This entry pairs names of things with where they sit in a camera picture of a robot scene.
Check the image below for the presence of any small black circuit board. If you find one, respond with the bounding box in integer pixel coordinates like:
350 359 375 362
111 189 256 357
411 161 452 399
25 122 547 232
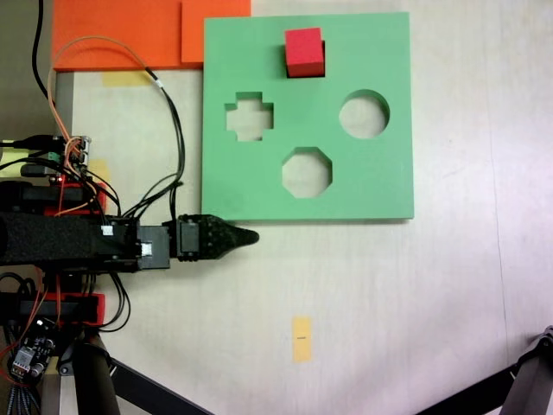
5 334 58 384

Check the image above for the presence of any black USB cable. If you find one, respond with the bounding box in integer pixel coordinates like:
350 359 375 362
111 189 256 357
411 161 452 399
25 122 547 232
0 135 55 151

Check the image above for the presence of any large orange foam block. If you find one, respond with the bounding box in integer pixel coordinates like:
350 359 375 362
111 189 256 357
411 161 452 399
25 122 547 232
51 0 205 72

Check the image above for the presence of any thick black cable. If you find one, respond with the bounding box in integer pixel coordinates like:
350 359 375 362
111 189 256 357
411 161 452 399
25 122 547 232
31 0 51 99

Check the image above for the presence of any red and black table clamp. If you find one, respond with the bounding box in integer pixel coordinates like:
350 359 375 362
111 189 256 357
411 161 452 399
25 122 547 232
40 291 106 327
41 181 109 217

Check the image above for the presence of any circuit board with wires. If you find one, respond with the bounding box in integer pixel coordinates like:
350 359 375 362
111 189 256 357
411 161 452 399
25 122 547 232
50 134 94 175

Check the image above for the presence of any green shape sorting board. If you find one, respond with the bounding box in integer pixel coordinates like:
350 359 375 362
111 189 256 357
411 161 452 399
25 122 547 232
200 11 416 224

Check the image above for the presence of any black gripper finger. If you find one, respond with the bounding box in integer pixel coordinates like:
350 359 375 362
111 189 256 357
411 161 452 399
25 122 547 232
200 214 261 262

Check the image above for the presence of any yellow tape marker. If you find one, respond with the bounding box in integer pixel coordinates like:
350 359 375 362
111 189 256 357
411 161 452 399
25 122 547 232
291 315 314 365

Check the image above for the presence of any grey notched tripod leg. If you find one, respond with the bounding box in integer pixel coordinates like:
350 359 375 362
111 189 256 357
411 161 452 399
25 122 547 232
503 324 553 415

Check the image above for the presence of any pale yellow sticky note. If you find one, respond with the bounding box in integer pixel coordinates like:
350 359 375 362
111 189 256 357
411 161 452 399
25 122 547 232
87 158 113 185

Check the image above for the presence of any thin black wire bundle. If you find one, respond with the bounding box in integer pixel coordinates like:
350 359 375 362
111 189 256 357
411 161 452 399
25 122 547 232
118 67 188 220

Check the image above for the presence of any thin orange wire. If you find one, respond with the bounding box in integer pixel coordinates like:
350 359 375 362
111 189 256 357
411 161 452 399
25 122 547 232
47 35 152 150

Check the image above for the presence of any red square block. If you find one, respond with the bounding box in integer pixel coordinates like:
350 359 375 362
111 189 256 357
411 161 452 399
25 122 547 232
283 27 327 80

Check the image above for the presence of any black power plug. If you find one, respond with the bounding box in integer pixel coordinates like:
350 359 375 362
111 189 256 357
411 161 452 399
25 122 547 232
18 163 57 178

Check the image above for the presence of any grey metal bar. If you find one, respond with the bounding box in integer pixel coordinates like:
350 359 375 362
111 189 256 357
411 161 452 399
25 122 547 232
54 71 76 137
40 373 74 415

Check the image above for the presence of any black tripod leg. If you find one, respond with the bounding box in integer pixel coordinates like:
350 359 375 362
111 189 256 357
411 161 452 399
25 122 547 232
70 330 121 415

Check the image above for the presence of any wide yellow tape strip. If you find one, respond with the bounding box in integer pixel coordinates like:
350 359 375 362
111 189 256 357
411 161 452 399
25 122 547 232
100 70 150 88

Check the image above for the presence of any braided blue white cable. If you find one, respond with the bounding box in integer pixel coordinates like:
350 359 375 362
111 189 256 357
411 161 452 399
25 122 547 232
4 383 31 415

